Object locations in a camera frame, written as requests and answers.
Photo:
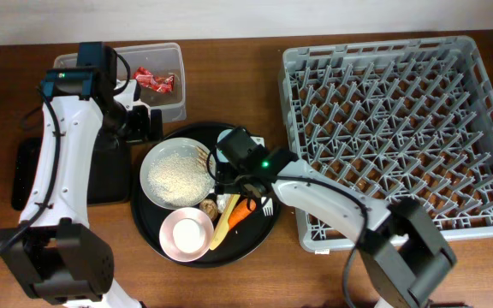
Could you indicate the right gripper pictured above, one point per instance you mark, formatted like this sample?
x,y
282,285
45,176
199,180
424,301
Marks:
x,y
224,185

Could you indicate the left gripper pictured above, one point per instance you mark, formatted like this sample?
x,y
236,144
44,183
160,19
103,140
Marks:
x,y
140,131

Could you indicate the white tissue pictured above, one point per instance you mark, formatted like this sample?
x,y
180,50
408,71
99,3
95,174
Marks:
x,y
222,202

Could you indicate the orange carrot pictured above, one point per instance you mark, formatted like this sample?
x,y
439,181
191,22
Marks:
x,y
241,211

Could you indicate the brown walnut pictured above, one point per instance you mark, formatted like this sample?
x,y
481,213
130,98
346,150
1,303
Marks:
x,y
209,207

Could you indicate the white plastic fork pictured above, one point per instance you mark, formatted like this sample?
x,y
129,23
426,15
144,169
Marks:
x,y
267,206

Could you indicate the yellow plastic knife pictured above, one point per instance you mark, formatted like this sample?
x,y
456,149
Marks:
x,y
222,227

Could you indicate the red snack wrapper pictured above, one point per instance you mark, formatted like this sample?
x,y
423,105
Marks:
x,y
161,84

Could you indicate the grey plate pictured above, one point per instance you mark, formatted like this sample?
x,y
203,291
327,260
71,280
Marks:
x,y
183,146

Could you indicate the pink bowl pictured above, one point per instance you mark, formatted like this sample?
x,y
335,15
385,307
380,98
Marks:
x,y
166,238

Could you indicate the white cup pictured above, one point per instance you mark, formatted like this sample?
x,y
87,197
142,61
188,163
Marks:
x,y
188,235

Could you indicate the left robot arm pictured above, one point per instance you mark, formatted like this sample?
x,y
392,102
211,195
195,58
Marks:
x,y
52,253

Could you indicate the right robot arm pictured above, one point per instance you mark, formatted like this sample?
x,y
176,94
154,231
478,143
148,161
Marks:
x,y
405,256

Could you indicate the clear plastic waste bin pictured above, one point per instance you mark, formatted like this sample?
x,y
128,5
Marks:
x,y
162,60

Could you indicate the grey dishwasher rack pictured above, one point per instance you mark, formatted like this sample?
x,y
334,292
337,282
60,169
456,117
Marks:
x,y
394,119

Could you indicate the round black serving tray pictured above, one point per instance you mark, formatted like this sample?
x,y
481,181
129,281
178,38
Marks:
x,y
240,241

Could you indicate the black rectangular tray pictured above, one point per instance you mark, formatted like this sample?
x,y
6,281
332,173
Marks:
x,y
109,178

